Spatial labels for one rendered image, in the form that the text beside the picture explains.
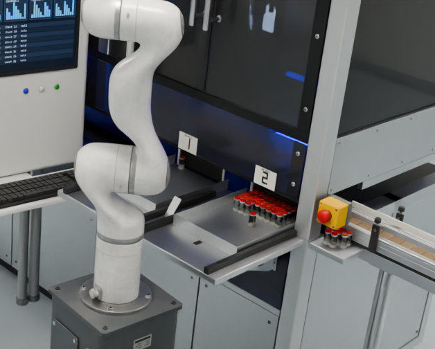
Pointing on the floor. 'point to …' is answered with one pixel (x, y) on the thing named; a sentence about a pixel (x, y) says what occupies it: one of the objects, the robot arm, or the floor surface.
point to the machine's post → (317, 167)
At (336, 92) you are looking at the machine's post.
